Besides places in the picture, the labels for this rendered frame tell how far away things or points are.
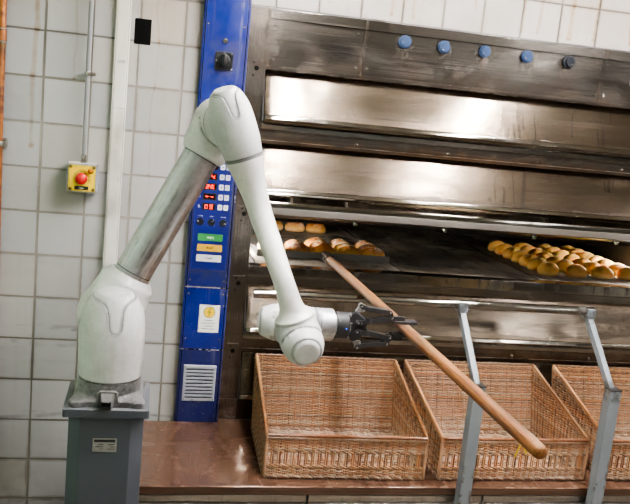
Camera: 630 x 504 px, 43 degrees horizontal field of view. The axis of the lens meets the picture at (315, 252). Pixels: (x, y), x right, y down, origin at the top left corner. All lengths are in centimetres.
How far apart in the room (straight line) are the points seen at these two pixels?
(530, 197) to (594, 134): 35
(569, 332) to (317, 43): 153
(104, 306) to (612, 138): 212
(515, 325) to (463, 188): 60
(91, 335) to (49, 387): 109
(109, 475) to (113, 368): 27
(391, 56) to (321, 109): 33
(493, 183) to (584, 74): 54
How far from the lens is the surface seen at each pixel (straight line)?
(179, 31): 290
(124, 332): 201
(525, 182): 323
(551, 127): 324
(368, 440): 271
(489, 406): 177
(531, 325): 335
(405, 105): 303
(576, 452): 302
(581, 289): 341
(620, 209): 341
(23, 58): 293
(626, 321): 356
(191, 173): 218
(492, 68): 315
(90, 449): 210
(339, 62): 298
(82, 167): 284
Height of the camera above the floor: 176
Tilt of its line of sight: 10 degrees down
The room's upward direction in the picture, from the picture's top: 6 degrees clockwise
